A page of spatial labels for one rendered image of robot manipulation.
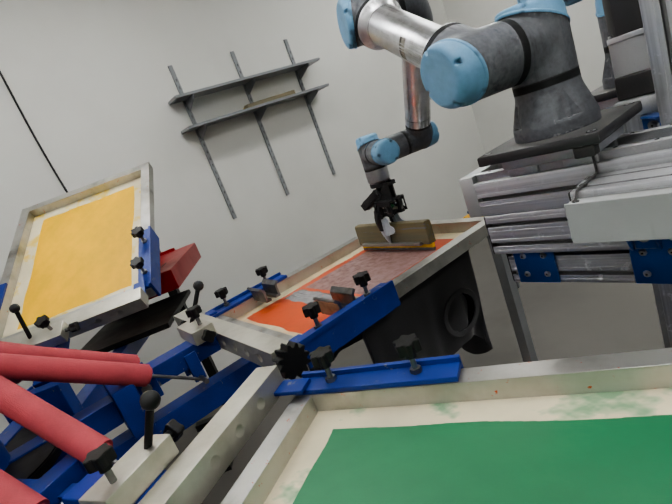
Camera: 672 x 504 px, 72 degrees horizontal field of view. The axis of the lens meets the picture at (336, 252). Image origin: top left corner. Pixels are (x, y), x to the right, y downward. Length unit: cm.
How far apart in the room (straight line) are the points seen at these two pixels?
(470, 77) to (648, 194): 32
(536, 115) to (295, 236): 291
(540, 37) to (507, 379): 56
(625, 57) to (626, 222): 45
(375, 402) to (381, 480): 17
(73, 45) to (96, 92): 29
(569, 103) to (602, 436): 55
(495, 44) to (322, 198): 306
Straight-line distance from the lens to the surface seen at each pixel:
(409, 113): 142
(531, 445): 68
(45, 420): 97
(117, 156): 329
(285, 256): 363
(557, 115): 93
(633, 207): 80
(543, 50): 93
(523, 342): 196
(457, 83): 85
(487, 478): 66
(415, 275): 125
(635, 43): 116
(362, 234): 171
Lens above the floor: 140
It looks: 14 degrees down
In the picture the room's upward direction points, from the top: 21 degrees counter-clockwise
